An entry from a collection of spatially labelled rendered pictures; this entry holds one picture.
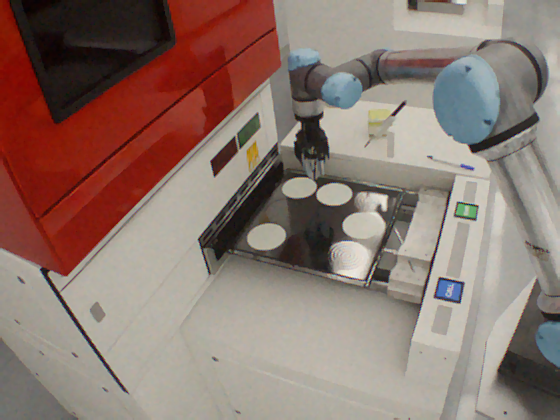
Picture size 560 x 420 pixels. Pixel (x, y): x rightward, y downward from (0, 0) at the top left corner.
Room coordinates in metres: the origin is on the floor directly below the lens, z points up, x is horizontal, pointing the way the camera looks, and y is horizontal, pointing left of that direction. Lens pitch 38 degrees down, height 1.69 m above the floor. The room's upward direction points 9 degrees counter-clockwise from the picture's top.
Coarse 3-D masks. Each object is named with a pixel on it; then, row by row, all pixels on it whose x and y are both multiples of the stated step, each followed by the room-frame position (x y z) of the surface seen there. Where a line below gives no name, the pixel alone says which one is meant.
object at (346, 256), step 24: (360, 192) 0.99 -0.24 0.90; (384, 192) 0.97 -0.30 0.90; (264, 216) 0.95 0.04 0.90; (288, 216) 0.93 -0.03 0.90; (312, 216) 0.92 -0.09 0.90; (336, 216) 0.90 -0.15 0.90; (384, 216) 0.87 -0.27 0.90; (240, 240) 0.87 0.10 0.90; (288, 240) 0.84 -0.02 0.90; (312, 240) 0.83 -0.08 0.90; (336, 240) 0.81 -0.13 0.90; (360, 240) 0.80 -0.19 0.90; (312, 264) 0.75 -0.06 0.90; (336, 264) 0.73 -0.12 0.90; (360, 264) 0.72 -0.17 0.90
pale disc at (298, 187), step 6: (294, 180) 1.09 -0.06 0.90; (300, 180) 1.09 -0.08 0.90; (306, 180) 1.08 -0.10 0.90; (288, 186) 1.07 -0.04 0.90; (294, 186) 1.06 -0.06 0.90; (300, 186) 1.06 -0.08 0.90; (306, 186) 1.05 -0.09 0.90; (312, 186) 1.05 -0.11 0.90; (288, 192) 1.04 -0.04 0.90; (294, 192) 1.03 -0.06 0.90; (300, 192) 1.03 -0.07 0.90; (306, 192) 1.03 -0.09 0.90; (312, 192) 1.02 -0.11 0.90
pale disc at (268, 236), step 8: (264, 224) 0.92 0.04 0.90; (272, 224) 0.91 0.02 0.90; (256, 232) 0.89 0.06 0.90; (264, 232) 0.89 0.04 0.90; (272, 232) 0.88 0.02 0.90; (280, 232) 0.88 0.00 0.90; (248, 240) 0.86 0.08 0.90; (256, 240) 0.86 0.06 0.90; (264, 240) 0.85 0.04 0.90; (272, 240) 0.85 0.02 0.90; (280, 240) 0.85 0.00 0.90; (256, 248) 0.83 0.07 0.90; (264, 248) 0.83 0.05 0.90; (272, 248) 0.82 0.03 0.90
